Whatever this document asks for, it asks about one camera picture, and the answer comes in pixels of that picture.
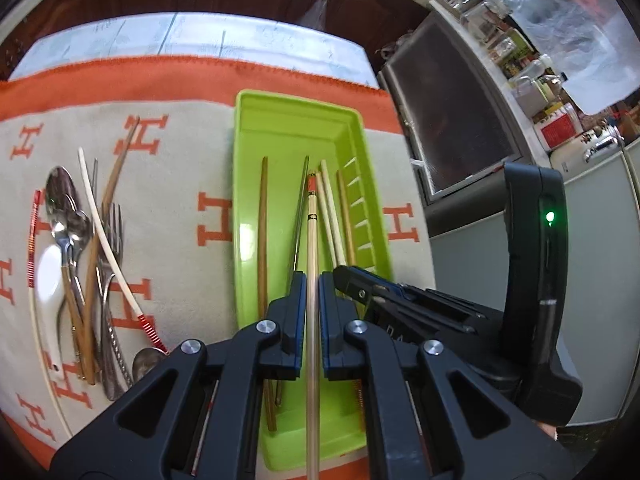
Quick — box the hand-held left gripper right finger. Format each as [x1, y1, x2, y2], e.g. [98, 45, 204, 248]
[319, 271, 578, 480]

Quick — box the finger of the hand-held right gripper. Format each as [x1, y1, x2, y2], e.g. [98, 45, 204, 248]
[333, 266, 401, 317]
[350, 266, 488, 318]

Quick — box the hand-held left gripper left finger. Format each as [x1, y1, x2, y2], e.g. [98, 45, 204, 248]
[49, 270, 308, 480]

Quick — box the brown wooden chopstick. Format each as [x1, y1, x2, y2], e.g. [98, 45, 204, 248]
[82, 117, 141, 378]
[61, 262, 98, 386]
[257, 156, 278, 433]

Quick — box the metal chopstick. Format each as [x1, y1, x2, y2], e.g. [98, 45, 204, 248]
[274, 156, 311, 407]

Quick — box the green plastic tray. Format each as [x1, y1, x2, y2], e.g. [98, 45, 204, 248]
[232, 89, 396, 472]

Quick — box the metal soup spoon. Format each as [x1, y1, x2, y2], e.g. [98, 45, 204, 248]
[132, 347, 168, 381]

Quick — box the metal fork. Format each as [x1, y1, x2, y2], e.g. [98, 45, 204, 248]
[97, 202, 120, 396]
[102, 202, 126, 401]

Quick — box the small metal spoon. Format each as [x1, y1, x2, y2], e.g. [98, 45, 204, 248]
[49, 217, 81, 301]
[65, 207, 96, 311]

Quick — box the white ceramic spoon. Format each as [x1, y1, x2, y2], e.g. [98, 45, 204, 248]
[32, 245, 68, 376]

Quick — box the large metal spoon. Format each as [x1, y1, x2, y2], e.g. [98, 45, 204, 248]
[44, 165, 88, 311]

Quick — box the white chrome appliance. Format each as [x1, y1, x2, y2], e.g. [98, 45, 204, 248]
[550, 125, 622, 176]

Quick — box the red label jar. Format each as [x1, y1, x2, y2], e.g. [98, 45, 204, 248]
[532, 102, 583, 153]

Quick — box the black oven door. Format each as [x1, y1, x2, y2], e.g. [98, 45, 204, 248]
[377, 10, 531, 211]

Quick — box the clear plastic bottle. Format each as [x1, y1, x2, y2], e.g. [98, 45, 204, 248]
[510, 55, 556, 116]

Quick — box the orange patterned blanket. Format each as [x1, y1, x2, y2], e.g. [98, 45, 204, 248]
[0, 55, 431, 480]

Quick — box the green box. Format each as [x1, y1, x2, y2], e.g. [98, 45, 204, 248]
[492, 35, 531, 78]

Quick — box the large clear plastic bag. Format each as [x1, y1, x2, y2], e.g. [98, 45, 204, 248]
[510, 0, 640, 116]

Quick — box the glass pitcher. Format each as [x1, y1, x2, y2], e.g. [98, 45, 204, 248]
[460, 0, 511, 41]

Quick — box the light blue tablecloth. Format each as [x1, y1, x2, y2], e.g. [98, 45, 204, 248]
[10, 10, 378, 93]

